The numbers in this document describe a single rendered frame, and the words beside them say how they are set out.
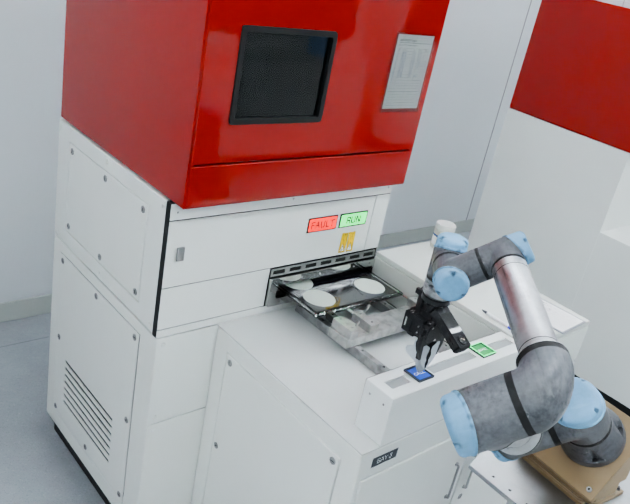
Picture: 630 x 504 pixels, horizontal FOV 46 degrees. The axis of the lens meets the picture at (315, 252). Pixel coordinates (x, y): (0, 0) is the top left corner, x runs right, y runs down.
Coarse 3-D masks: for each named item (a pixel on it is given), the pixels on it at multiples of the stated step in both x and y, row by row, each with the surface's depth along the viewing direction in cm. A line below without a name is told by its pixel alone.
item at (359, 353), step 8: (296, 304) 228; (304, 312) 226; (312, 320) 224; (320, 320) 221; (320, 328) 221; (328, 328) 218; (328, 336) 219; (352, 352) 212; (360, 352) 209; (360, 360) 210; (368, 360) 207; (376, 360) 206; (376, 368) 205; (384, 368) 204
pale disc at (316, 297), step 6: (306, 294) 224; (312, 294) 224; (318, 294) 225; (324, 294) 226; (330, 294) 226; (306, 300) 220; (312, 300) 221; (318, 300) 222; (324, 300) 222; (330, 300) 223; (324, 306) 219
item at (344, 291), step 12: (324, 276) 237; (336, 276) 239; (348, 276) 240; (360, 276) 242; (372, 276) 244; (288, 288) 225; (312, 288) 228; (324, 288) 229; (336, 288) 231; (348, 288) 233; (336, 300) 224; (348, 300) 225; (360, 300) 227
